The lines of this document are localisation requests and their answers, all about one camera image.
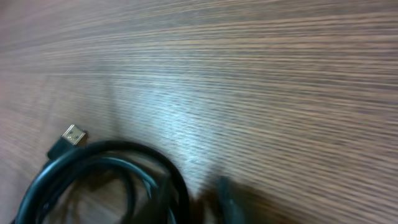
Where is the black usb cable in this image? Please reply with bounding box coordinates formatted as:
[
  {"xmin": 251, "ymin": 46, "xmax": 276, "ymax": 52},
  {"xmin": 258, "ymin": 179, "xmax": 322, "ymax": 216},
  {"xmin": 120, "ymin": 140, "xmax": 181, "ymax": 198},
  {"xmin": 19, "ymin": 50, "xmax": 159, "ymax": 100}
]
[{"xmin": 12, "ymin": 124, "xmax": 191, "ymax": 224}]

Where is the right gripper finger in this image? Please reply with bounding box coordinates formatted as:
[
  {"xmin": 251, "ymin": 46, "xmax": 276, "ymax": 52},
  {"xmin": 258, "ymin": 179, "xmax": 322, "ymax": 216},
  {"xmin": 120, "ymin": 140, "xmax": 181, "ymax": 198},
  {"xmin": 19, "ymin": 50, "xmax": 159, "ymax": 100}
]
[{"xmin": 216, "ymin": 176, "xmax": 249, "ymax": 224}]

